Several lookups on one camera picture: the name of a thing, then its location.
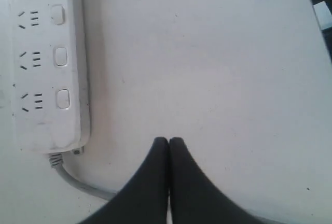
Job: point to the white five-outlet power strip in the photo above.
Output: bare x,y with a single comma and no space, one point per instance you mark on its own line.
50,92

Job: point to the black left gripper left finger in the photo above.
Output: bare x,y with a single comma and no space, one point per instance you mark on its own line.
144,198

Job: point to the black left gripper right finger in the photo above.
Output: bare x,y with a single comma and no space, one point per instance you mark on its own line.
194,198

